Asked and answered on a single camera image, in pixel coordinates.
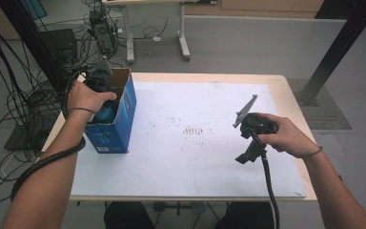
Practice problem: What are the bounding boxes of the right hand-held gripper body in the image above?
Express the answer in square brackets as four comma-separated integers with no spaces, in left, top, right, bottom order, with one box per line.
[233,94,279,141]

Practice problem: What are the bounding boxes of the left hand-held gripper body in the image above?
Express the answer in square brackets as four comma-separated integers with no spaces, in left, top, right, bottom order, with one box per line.
[85,56,112,94]

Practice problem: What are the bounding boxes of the blue plastic bottle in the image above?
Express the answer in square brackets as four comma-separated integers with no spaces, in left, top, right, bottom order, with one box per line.
[93,103,116,125]

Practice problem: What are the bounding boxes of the blue cardboard box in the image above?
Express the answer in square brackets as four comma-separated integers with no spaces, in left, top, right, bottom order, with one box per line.
[84,67,138,155]

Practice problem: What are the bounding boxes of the person's left hand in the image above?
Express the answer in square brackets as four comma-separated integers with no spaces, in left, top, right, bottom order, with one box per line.
[66,79,118,120]

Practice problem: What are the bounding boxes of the person's right hand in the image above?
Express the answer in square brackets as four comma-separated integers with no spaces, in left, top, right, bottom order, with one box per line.
[256,113,323,159]

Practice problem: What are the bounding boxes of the thin black wristband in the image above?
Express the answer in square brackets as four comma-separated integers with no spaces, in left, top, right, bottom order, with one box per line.
[67,107,97,115]
[300,146,324,159]

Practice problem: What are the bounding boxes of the black computer tower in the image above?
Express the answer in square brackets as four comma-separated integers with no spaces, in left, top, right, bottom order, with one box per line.
[89,9,118,55]

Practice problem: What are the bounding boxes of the black square case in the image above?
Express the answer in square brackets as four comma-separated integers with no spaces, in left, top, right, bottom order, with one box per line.
[39,28,79,65]

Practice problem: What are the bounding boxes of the person's right leg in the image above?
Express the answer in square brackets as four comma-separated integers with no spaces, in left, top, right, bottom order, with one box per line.
[214,201,275,229]

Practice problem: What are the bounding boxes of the person's leg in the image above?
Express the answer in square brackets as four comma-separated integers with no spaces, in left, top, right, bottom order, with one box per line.
[103,200,156,229]
[214,201,275,229]

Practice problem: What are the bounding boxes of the white foam board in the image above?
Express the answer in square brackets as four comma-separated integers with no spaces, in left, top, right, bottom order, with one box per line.
[71,81,308,198]

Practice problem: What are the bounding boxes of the black metal stand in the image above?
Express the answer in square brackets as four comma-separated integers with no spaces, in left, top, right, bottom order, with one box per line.
[0,0,72,96]
[296,0,366,106]

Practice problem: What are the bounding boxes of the teal panel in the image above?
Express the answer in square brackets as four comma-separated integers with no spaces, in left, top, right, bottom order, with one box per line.
[20,0,48,21]

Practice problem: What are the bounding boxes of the wooden cabinet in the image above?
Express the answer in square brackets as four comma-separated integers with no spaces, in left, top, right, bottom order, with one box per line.
[184,0,325,19]

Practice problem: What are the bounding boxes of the person's left leg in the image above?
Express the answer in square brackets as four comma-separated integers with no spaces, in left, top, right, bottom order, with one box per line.
[103,200,156,229]

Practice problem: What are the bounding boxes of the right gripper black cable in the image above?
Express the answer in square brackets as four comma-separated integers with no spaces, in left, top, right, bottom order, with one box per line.
[249,128,281,229]

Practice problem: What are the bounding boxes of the tangle of black cables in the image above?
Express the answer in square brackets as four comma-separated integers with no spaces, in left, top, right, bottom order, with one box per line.
[0,0,170,204]

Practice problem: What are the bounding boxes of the white desk frame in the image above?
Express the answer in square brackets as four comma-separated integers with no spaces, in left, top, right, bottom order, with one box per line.
[102,0,201,65]

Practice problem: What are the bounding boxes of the black stand base plate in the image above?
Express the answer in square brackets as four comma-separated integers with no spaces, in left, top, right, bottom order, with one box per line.
[3,120,55,152]

